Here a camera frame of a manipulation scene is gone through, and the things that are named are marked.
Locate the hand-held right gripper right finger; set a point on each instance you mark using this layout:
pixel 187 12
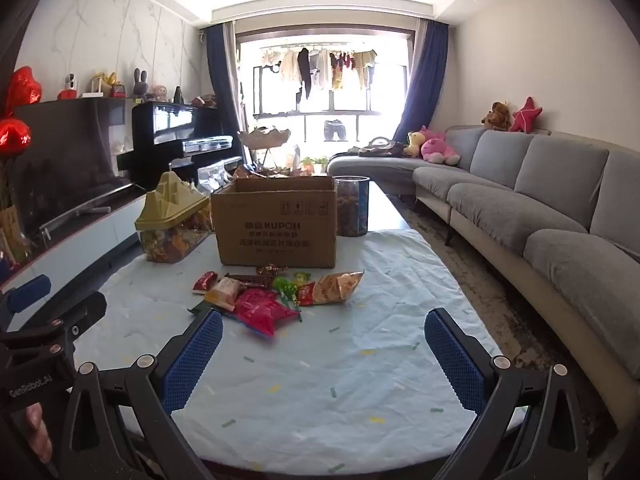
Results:
pixel 455 365

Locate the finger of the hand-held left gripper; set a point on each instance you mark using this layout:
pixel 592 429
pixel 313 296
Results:
pixel 30 291
pixel 85 310

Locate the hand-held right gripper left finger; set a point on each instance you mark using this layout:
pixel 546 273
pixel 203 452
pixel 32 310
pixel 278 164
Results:
pixel 192 360

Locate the red small snack packet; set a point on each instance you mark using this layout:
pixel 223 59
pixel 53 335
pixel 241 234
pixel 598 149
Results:
pixel 205 281

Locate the bright green candy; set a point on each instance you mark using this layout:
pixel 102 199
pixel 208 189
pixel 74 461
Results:
pixel 284 287

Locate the red orange snack packet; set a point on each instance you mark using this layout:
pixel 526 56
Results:
pixel 305 294

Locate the green small candy packet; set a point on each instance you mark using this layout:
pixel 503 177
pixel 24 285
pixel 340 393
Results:
pixel 301 277

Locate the brown cardboard box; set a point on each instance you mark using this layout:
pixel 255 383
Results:
pixel 275 230

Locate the person's left hand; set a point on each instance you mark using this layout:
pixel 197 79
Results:
pixel 37 430

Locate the patterned rug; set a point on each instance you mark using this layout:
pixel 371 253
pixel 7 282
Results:
pixel 500 320

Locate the orange white snack packet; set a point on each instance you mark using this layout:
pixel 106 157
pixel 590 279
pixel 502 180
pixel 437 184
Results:
pixel 225 294

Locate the pink snack packet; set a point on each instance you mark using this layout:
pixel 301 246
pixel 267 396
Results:
pixel 262 312

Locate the brown chocolate bar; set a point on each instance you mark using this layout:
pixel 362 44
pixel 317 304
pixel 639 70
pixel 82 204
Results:
pixel 247 280

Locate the red gold wrapped candy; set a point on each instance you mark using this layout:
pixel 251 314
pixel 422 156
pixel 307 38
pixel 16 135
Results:
pixel 270 269

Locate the flat screen television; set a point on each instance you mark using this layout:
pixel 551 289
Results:
pixel 65 160

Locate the orange chips bag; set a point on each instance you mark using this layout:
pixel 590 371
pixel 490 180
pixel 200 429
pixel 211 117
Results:
pixel 335 287

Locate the red foil balloon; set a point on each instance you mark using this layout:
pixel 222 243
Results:
pixel 22 90
pixel 14 136

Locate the grey sectional sofa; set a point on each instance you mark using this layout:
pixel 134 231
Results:
pixel 500 210

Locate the clear round nut jar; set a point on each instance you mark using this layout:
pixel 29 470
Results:
pixel 350 210

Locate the black piano bench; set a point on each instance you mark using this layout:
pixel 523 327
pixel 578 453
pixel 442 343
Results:
pixel 200 161

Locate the black upright piano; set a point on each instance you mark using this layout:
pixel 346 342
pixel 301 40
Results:
pixel 170 130

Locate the pink plush bear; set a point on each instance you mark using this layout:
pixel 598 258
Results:
pixel 437 147

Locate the small red box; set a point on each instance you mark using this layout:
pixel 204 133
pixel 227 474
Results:
pixel 118 91

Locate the yellow ribbon gift box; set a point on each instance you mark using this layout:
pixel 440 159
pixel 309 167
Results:
pixel 106 82

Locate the yellow plush duck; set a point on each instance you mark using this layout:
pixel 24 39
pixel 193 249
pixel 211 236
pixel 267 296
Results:
pixel 412 144

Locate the brown handbag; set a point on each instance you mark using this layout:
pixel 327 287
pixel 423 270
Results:
pixel 382 147

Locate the pink doll plush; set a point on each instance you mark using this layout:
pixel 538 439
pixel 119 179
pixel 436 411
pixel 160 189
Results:
pixel 159 92

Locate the potted plants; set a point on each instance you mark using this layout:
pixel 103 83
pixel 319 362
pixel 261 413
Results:
pixel 312 164

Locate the grey rabbit plush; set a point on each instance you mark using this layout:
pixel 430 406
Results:
pixel 140 85

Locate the black metronome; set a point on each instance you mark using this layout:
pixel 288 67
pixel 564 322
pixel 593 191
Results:
pixel 178 96

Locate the white tiered snack bowl stand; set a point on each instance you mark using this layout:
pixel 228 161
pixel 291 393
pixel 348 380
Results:
pixel 265 137

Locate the brown pile on piano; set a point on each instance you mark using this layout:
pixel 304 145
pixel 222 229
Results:
pixel 205 101

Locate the brown plush dog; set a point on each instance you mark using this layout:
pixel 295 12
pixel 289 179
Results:
pixel 497 116

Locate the red star plush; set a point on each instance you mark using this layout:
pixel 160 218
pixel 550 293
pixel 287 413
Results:
pixel 525 116

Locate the hanging denim shorts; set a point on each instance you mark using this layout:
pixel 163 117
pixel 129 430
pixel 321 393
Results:
pixel 334 130

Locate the blue curtain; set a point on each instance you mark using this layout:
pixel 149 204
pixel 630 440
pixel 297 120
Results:
pixel 220 80
pixel 422 80

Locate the row of hanging clothes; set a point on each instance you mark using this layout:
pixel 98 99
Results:
pixel 320 67

